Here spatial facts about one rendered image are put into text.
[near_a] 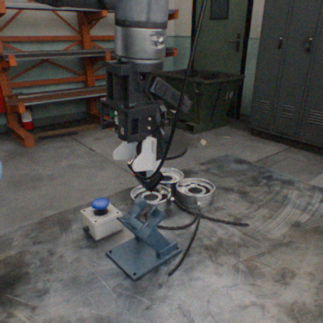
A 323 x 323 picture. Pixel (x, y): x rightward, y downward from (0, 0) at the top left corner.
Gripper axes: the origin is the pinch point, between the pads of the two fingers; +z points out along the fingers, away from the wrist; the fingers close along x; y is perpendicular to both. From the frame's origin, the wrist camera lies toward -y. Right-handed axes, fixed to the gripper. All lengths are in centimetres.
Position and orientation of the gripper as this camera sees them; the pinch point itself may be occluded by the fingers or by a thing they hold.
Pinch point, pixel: (145, 169)
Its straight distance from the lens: 56.9
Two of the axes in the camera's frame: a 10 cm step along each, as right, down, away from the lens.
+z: -0.7, 8.7, 4.8
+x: 7.1, 3.8, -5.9
